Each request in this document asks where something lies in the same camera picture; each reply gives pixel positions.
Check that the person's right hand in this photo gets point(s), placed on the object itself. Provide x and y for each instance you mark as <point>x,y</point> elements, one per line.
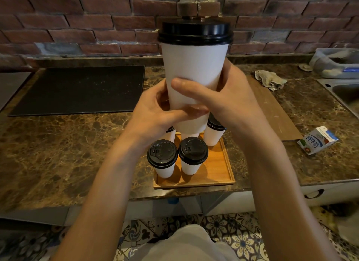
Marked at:
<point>238,103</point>

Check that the small round pale sink plug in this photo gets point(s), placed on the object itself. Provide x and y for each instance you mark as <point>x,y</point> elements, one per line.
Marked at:
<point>305,67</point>

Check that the crumpled beige rag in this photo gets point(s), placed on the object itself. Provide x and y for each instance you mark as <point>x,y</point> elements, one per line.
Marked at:
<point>269,79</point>

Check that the person's left forearm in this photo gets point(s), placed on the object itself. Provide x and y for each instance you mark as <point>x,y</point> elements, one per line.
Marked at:
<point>98,207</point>

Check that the steel sink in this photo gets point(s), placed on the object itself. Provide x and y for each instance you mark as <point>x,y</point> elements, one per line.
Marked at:
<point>345,95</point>

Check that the person's light grey clothing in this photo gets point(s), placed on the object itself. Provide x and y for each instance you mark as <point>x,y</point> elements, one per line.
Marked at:
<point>182,245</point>

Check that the white plastic bag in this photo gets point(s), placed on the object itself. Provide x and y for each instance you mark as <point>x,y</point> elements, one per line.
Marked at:
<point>349,228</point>

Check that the person's right forearm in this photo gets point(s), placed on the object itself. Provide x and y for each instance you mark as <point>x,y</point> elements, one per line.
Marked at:
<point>289,204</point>

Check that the person's left hand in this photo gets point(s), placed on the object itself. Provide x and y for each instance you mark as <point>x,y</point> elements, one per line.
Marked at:
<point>148,120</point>

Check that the brown flat board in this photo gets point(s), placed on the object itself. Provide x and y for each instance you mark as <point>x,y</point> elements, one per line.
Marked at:
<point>277,112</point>

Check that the white blue milk carton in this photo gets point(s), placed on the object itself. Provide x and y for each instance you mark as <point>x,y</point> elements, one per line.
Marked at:
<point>315,142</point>

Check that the square wooden tray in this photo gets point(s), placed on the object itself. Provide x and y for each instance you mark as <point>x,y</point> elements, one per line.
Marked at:
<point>218,168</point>

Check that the yellow slipper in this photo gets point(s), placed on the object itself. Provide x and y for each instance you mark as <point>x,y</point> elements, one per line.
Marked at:
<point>322,218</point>

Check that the clear plastic container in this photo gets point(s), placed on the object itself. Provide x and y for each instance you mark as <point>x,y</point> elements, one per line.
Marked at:
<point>333,64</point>

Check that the white drawer front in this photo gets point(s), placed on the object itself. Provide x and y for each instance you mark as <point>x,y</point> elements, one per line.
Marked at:
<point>343,192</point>

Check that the grey metal panel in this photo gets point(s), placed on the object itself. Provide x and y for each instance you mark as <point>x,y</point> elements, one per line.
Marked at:
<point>11,89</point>

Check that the small blue tape piece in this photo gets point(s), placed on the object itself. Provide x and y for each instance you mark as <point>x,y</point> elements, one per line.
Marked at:
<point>173,200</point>

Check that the black rubber mat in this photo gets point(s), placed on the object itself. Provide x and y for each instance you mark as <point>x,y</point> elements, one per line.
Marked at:
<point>78,91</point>

